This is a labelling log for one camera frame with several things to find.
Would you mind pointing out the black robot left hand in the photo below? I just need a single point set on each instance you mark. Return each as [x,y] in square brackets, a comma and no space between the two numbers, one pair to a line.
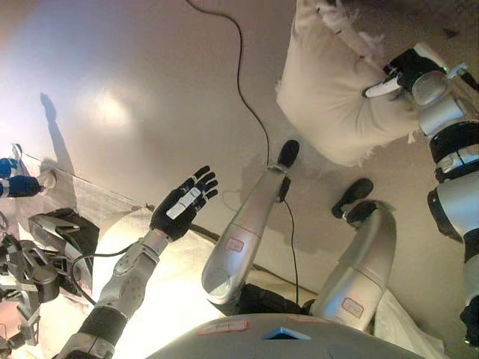
[183,205]

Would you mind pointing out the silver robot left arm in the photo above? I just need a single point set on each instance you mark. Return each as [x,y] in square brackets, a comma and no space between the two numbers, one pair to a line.
[127,284]

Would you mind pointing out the white fringed pillow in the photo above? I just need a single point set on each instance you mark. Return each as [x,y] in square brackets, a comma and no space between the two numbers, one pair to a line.
[333,93]

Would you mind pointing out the black and silver machine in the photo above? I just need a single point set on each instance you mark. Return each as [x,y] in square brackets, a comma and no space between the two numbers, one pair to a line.
[45,261]

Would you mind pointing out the blue shoe cover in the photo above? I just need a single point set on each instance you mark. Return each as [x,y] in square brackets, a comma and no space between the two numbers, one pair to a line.
[15,181]

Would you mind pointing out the grey robot torso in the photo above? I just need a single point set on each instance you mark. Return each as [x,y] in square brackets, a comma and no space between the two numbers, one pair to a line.
[284,342]

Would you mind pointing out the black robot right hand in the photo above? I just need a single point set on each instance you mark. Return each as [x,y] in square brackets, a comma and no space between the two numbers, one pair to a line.
[411,67]

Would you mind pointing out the silver robot left leg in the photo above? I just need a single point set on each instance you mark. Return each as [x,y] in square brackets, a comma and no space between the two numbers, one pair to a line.
[243,239]

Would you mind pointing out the black robot left foot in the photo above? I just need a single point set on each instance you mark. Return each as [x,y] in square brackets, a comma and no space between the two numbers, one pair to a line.
[288,151]

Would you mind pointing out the silver robot right leg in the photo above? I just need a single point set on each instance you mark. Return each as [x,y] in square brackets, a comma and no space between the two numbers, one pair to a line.
[359,269]

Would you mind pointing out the silver robot leg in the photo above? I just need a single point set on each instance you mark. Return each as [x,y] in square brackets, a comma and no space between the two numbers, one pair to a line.
[359,269]
[243,239]

